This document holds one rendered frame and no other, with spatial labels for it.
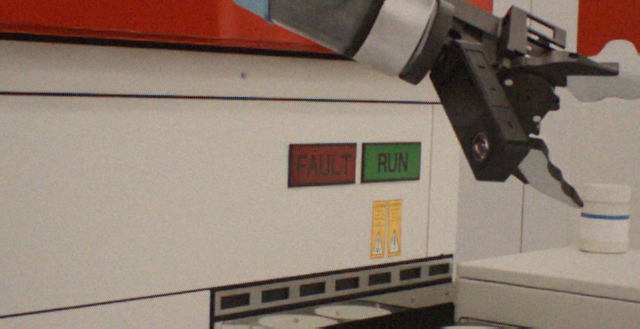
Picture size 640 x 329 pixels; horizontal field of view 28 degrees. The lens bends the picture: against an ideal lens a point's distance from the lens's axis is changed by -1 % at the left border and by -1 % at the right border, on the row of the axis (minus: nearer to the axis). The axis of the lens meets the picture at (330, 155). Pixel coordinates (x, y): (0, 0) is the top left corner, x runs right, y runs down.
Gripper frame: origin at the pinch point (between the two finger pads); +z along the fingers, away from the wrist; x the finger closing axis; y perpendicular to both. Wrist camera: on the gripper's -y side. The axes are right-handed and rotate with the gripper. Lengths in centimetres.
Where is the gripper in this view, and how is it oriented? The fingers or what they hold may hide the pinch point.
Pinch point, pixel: (633, 157)
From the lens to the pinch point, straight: 105.9
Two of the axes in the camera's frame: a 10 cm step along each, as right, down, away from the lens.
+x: -4.1, 6.3, 6.6
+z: 9.0, 4.0, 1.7
